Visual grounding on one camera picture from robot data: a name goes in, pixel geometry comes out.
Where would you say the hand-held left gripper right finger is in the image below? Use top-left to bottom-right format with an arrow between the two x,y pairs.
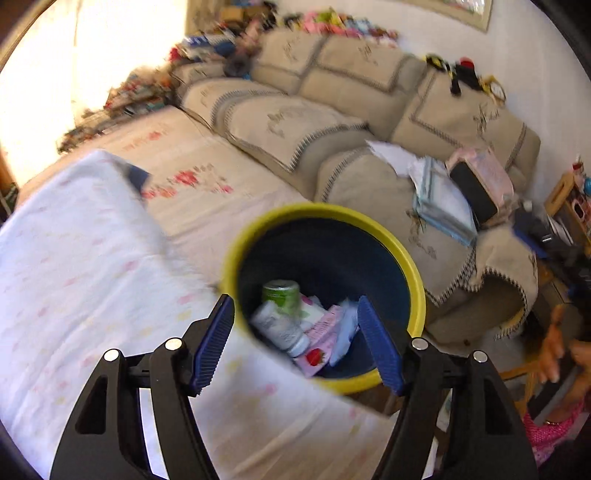
358,295 -> 539,480

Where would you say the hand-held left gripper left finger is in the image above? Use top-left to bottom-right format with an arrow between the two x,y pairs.
50,294 -> 236,480

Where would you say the pink strawberry milk carton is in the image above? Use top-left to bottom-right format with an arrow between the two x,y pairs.
293,305 -> 347,380

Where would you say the yellow rimmed trash bin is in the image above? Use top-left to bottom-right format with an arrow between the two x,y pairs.
219,203 -> 426,395

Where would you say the person's right hand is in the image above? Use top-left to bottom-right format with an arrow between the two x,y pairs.
538,305 -> 573,384

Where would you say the white dotted tablecloth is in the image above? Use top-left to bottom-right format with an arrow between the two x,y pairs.
0,150 -> 439,480

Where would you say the stack of papers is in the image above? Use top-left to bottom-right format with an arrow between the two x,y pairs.
367,141 -> 478,245

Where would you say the black phone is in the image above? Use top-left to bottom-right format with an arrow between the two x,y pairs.
449,161 -> 499,222

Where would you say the floral bed sheet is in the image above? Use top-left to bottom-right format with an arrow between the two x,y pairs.
18,105 -> 319,296

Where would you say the pink patterned clothing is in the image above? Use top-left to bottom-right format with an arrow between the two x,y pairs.
522,401 -> 587,467

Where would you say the pink tissue pack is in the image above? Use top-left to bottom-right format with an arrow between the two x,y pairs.
445,147 -> 515,217

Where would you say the wooden shelf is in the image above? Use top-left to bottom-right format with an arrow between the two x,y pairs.
545,161 -> 591,250

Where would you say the beige sofa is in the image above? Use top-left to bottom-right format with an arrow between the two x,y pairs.
173,28 -> 542,344

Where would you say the cluttered glass table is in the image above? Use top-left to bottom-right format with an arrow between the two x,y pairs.
55,65 -> 185,153

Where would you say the black yellow toy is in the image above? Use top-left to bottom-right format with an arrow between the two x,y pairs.
425,53 -> 506,104

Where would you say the row of plush toys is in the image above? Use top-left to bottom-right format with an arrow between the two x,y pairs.
168,4 -> 402,65

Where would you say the framed wall picture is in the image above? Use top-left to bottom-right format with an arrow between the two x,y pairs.
416,0 -> 492,33

